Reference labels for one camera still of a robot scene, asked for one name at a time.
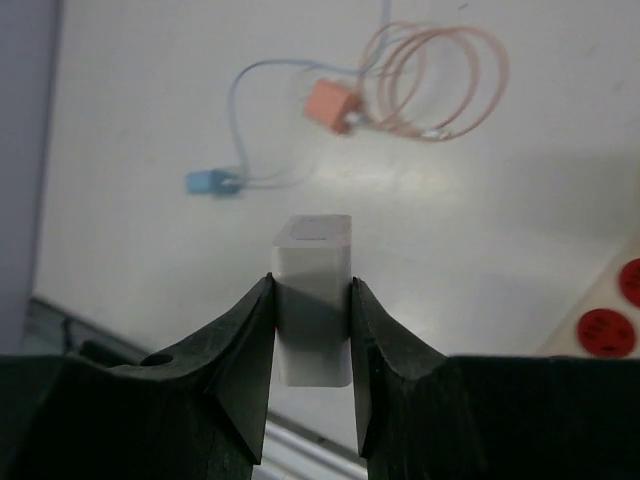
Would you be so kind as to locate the blue charger plug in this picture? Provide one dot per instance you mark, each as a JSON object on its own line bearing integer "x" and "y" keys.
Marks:
{"x": 215, "y": 182}

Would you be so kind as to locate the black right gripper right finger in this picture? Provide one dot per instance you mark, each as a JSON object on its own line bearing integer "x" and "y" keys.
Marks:
{"x": 423, "y": 415}

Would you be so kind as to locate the white charger plug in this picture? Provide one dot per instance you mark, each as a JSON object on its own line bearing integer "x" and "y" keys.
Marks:
{"x": 311, "y": 267}

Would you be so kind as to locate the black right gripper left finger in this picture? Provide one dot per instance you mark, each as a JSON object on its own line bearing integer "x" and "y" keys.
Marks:
{"x": 194, "y": 410}

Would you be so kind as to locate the beige red power strip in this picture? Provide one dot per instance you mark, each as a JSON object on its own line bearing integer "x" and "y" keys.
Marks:
{"x": 605, "y": 321}

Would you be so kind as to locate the pink charger plug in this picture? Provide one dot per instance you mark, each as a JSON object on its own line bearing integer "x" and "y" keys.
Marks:
{"x": 330, "y": 103}

